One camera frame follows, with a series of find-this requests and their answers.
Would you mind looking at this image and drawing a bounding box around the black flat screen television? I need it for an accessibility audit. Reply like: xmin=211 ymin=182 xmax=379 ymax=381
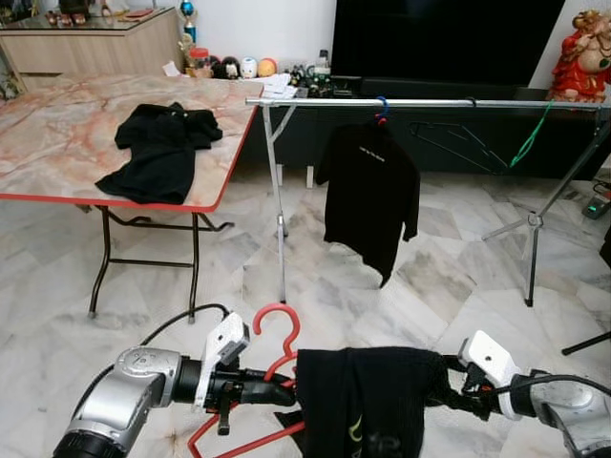
xmin=331 ymin=0 xmax=566 ymax=89

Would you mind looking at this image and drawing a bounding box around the black metal stand leg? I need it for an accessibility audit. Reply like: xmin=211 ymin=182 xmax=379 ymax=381
xmin=561 ymin=331 xmax=611 ymax=356

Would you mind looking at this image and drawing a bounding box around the black shirt with green logo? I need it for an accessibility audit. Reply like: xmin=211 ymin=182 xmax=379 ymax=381
xmin=275 ymin=346 xmax=469 ymax=458

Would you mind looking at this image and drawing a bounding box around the green plastic hanger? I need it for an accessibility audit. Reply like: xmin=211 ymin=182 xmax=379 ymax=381
xmin=509 ymin=100 xmax=555 ymax=170

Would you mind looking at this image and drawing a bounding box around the gold trophy with blue balls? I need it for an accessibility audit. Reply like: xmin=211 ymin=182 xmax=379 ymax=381
xmin=179 ymin=0 xmax=198 ymax=44

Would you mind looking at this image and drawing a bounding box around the black TV console cabinet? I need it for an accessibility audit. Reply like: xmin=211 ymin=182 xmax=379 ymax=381
xmin=234 ymin=76 xmax=611 ymax=180

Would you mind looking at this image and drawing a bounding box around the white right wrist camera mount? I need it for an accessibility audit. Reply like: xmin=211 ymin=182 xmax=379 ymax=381
xmin=458 ymin=331 xmax=526 ymax=421

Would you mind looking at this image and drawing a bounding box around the red plastic hanger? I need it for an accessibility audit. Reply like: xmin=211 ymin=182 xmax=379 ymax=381
xmin=186 ymin=302 xmax=306 ymax=458

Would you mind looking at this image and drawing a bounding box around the black shirt with red collar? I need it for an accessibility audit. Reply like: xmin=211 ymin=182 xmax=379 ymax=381
xmin=315 ymin=119 xmax=422 ymax=289

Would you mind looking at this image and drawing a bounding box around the laughing Buddha statue red robe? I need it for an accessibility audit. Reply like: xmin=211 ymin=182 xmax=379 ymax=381
xmin=547 ymin=10 xmax=611 ymax=103

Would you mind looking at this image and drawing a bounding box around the marble pattern red-edged folding table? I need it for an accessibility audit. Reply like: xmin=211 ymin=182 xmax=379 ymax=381
xmin=0 ymin=73 xmax=265 ymax=321

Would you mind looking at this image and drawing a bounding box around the stack of white papers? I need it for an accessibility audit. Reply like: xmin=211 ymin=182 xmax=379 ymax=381
xmin=258 ymin=74 xmax=306 ymax=99

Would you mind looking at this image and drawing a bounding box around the dark navy shirt red trim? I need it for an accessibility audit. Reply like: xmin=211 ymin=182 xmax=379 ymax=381
xmin=95 ymin=102 xmax=224 ymax=206

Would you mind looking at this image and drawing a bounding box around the grey floor power strip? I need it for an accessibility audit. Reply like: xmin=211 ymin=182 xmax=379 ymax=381
xmin=584 ymin=196 xmax=611 ymax=220

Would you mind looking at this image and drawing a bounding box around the black soundbar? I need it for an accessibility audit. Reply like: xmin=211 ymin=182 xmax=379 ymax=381
xmin=360 ymin=78 xmax=521 ymax=101

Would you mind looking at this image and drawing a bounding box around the silver metal clothes rack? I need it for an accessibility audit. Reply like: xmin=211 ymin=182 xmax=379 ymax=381
xmin=245 ymin=95 xmax=611 ymax=308

